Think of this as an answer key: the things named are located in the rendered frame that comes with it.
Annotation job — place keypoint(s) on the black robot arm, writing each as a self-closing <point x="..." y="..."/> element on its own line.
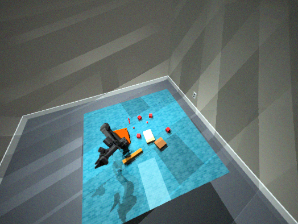
<point x="112" y="140"/>

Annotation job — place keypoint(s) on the orange rectangular bar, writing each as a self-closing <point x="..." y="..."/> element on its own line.
<point x="132" y="155"/>

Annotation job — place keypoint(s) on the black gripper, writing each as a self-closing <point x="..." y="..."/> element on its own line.
<point x="103" y="159"/>

